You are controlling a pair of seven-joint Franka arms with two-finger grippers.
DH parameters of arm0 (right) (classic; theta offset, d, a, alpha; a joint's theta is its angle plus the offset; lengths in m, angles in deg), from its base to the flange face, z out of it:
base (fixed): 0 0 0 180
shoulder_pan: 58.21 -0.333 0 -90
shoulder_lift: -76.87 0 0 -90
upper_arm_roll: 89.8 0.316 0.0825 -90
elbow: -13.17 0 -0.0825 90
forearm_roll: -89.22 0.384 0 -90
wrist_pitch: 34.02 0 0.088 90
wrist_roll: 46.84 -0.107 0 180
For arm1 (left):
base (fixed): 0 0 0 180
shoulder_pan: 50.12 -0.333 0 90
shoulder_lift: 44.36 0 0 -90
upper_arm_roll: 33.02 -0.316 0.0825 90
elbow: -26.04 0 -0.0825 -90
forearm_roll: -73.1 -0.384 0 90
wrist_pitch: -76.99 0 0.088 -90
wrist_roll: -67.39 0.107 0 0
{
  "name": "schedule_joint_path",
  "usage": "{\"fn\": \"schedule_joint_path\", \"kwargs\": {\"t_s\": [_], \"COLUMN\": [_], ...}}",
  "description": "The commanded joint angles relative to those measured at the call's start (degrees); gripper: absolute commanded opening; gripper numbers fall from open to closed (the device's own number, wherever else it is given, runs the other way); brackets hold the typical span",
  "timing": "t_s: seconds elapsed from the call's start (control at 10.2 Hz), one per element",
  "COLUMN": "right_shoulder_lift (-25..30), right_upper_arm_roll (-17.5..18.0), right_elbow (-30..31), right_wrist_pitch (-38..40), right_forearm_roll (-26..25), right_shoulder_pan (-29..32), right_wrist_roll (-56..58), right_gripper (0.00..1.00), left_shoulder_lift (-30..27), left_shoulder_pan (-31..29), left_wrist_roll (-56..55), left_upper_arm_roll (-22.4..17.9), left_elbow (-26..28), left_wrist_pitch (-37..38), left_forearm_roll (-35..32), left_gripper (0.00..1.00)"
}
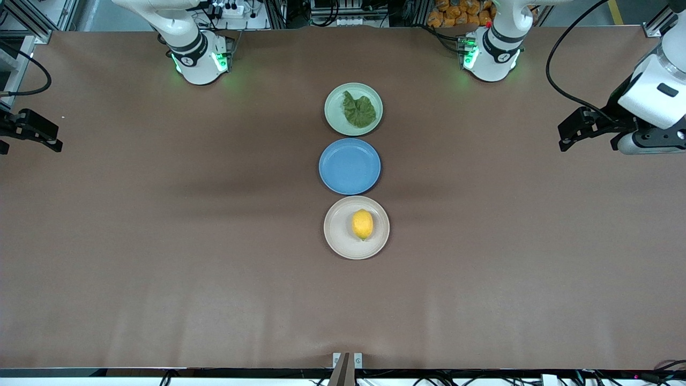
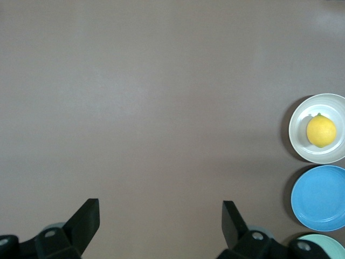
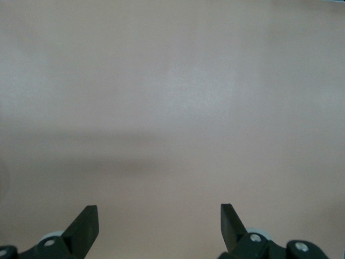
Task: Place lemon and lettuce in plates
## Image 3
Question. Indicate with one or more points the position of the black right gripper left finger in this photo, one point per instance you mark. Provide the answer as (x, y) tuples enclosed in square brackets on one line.
[(83, 229)]

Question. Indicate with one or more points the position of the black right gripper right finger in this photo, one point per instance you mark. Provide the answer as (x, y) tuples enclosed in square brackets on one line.
[(230, 226)]

